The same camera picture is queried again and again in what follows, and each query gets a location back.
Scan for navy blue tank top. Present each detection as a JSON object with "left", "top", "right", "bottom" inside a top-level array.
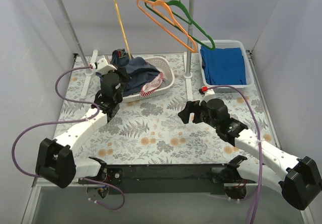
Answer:
[{"left": 111, "top": 50, "right": 160, "bottom": 97}]

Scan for yellow clothes hanger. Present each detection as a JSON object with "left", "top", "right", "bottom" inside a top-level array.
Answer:
[{"left": 113, "top": 0, "right": 132, "bottom": 59}]

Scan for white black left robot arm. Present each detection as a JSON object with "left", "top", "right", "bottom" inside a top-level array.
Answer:
[{"left": 35, "top": 49, "right": 130, "bottom": 188}]

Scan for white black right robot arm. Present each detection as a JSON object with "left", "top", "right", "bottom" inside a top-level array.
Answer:
[{"left": 178, "top": 99, "right": 321, "bottom": 210}]

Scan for orange clothes hanger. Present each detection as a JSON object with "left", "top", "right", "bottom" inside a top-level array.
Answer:
[{"left": 136, "top": 0, "right": 199, "bottom": 53}]

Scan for green clothes hanger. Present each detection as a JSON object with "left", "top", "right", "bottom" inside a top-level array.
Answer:
[{"left": 136, "top": 0, "right": 215, "bottom": 53}]

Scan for red white striped garment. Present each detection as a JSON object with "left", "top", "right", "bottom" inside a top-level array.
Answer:
[{"left": 139, "top": 72, "right": 168, "bottom": 98}]

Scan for white oval laundry basket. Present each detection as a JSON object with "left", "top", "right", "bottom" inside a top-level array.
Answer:
[{"left": 123, "top": 56, "right": 175, "bottom": 103}]

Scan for floral table mat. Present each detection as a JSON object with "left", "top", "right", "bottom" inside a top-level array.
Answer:
[{"left": 59, "top": 53, "right": 279, "bottom": 165}]

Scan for blue folded cloth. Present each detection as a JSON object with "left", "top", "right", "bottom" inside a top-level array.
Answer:
[{"left": 200, "top": 46, "right": 247, "bottom": 85}]

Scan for white rectangular basket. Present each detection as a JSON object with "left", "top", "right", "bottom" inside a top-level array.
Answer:
[{"left": 198, "top": 40, "right": 255, "bottom": 92}]

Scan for silver clothes rack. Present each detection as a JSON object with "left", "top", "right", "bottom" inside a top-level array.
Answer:
[{"left": 56, "top": 0, "right": 195, "bottom": 101}]

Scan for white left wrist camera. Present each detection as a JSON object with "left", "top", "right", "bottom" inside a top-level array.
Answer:
[{"left": 90, "top": 58, "right": 117, "bottom": 74}]

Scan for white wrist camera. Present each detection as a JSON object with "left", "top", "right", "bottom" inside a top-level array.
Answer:
[
  {"left": 90, "top": 58, "right": 117, "bottom": 74},
  {"left": 199, "top": 86, "right": 215, "bottom": 102}
]

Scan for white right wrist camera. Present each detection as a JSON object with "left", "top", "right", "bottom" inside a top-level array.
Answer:
[{"left": 199, "top": 86, "right": 215, "bottom": 102}]

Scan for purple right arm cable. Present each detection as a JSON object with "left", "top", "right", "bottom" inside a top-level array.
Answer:
[{"left": 207, "top": 85, "right": 264, "bottom": 224}]

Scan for aluminium frame rail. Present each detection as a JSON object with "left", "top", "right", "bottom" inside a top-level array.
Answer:
[{"left": 22, "top": 178, "right": 87, "bottom": 223}]

